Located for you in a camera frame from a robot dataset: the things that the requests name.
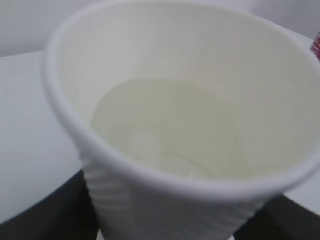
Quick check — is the clear red-label water bottle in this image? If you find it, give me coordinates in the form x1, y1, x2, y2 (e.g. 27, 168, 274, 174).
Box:
310, 32, 320, 60

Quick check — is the white paper coffee cup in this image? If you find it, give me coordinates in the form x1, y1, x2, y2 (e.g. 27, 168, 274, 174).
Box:
43, 0, 320, 240

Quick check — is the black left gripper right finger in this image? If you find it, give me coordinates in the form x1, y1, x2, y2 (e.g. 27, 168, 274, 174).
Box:
234, 195, 320, 240

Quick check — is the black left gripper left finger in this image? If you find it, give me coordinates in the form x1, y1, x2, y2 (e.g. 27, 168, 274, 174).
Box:
0, 171, 99, 240

